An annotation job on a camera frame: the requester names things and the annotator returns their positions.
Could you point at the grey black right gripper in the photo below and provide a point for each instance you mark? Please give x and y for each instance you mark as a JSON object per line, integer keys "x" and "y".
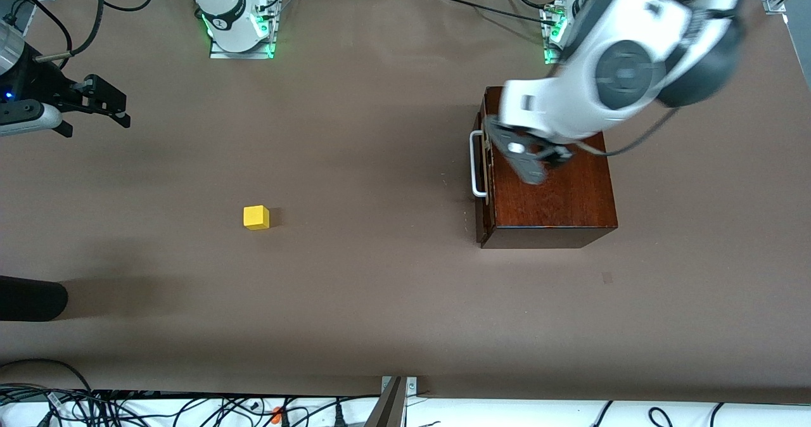
{"x": 39, "y": 83}

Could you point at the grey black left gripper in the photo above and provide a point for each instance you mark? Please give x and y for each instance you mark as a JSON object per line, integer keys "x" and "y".
{"x": 554, "y": 158}

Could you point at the small silver mounting bracket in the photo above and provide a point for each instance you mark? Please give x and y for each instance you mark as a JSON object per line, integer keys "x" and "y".
{"x": 412, "y": 386}

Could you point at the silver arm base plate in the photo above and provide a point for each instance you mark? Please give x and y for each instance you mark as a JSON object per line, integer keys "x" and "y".
{"x": 549, "y": 56}
{"x": 266, "y": 50}

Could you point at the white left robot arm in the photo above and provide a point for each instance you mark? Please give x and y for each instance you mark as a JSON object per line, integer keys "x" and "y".
{"x": 602, "y": 85}

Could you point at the black rounded cylinder object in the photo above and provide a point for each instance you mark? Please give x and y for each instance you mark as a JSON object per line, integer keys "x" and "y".
{"x": 31, "y": 298}

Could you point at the yellow cube block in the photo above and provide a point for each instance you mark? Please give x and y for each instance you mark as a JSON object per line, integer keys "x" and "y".
{"x": 256, "y": 218}

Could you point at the aluminium profile post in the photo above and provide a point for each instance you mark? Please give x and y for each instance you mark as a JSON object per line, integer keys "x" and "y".
{"x": 388, "y": 408}

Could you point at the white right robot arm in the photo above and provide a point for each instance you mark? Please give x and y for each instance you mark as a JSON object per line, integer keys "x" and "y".
{"x": 222, "y": 2}

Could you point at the dark brown wooden cabinet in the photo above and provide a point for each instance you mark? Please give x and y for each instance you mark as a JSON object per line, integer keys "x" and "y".
{"x": 557, "y": 205}

